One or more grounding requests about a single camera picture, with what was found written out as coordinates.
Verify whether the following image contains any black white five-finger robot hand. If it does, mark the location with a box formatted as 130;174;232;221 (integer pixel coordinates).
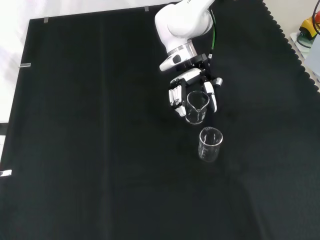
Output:
167;53;224;118

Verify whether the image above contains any clear glass beaker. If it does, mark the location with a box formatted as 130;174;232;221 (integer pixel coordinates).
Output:
186;91;210;125
198;126;224;164

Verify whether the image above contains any black bench cloth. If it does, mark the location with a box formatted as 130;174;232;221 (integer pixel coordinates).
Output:
0;0;320;240

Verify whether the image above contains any pale board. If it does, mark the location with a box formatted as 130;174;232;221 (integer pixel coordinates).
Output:
289;31;320;91

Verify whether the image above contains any yellow stop button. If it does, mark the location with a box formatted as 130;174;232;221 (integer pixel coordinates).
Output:
299;16;320;41

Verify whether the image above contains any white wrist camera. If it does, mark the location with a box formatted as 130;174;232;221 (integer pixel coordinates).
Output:
159;53;184;73

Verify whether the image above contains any green cable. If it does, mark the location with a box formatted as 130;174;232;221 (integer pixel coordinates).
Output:
209;8;219;60

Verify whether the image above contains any black orange cable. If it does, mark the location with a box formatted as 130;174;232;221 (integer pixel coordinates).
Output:
311;0;320;35

